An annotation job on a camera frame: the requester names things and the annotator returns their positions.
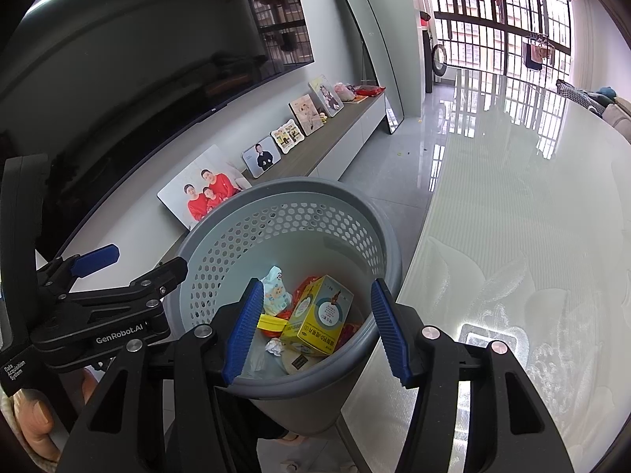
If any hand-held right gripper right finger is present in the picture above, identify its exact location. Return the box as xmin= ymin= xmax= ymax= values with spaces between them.
xmin=371 ymin=278 xmax=563 ymax=473

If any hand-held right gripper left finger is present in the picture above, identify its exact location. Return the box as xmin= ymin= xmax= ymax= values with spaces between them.
xmin=59 ymin=277 xmax=265 ymax=473

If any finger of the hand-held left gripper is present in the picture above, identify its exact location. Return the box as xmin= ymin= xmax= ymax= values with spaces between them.
xmin=30 ymin=256 xmax=189 ymax=370
xmin=37 ymin=244 xmax=121 ymax=299

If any light blue white pouch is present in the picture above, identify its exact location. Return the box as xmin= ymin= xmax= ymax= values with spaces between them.
xmin=260 ymin=266 xmax=293 ymax=317

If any red plastic bag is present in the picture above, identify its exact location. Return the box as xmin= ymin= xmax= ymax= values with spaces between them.
xmin=276 ymin=276 xmax=366 ymax=341

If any yellow cardboard box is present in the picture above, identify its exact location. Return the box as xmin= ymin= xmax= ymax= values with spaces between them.
xmin=281 ymin=276 xmax=355 ymax=356

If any grey perforated waste basket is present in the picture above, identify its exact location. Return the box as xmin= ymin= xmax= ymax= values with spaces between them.
xmin=170 ymin=177 xmax=402 ymax=437

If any person's left hand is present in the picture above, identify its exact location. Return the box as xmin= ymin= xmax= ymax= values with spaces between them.
xmin=0 ymin=365 xmax=99 ymax=459

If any large family photo print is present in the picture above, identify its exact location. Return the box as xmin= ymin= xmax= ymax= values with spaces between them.
xmin=158 ymin=145 xmax=253 ymax=231

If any grey wooden television cabinet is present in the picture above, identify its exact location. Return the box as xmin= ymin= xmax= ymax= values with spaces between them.
xmin=158 ymin=93 xmax=386 ymax=267

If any black television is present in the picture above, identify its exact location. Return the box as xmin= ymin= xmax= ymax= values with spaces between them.
xmin=0 ymin=0 xmax=316 ymax=257

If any washing machine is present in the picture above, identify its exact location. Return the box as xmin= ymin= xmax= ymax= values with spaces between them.
xmin=426 ymin=24 xmax=449 ymax=94

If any black framed standing mirror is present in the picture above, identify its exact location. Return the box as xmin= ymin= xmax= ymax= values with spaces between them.
xmin=329 ymin=0 xmax=405 ymax=135

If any checked blanket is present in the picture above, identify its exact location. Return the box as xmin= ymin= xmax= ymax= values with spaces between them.
xmin=556 ymin=79 xmax=605 ymax=116

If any grey sofa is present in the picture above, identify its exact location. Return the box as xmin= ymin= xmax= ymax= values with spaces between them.
xmin=604 ymin=99 xmax=631 ymax=143

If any small clothes drying hanger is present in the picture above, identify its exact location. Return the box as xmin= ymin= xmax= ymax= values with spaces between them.
xmin=523 ymin=34 xmax=555 ymax=72

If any black window grille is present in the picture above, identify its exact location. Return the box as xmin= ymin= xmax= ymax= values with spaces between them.
xmin=424 ymin=0 xmax=573 ymax=80

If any dark suit portrait photo frame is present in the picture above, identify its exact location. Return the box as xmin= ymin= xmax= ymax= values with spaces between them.
xmin=241 ymin=136 xmax=283 ymax=178

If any yellow scalloped photo frame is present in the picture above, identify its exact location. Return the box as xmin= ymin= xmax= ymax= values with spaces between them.
xmin=270 ymin=118 xmax=303 ymax=153

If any child photo frame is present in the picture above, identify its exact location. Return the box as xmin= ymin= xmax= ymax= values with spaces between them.
xmin=289 ymin=93 xmax=325 ymax=136

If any baby photo frame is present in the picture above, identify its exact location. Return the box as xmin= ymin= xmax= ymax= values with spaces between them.
xmin=309 ymin=75 xmax=344 ymax=117

